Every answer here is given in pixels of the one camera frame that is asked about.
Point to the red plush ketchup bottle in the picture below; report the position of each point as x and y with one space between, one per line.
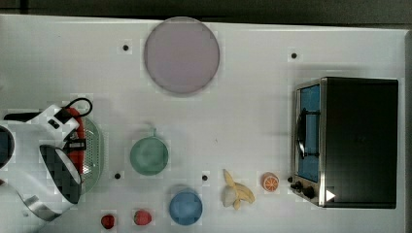
77 142

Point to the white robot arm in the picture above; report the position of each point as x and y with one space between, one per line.
40 181

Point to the green strainer basket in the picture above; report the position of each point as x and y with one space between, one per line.
94 156

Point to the lilac round plate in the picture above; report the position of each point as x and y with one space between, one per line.
182 55

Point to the green mug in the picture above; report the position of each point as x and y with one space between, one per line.
149 156

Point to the peeled toy banana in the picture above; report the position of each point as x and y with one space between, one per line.
234 193

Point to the toy orange slice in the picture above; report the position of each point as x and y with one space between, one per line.
269 182

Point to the blue bowl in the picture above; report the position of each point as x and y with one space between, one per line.
186 207

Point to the red toy strawberry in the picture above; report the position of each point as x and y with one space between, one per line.
142 217

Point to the black toaster oven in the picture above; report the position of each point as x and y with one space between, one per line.
345 142

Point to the small red toy fruit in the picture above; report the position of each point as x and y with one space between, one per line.
108 221

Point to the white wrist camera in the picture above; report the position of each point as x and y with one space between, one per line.
60 122

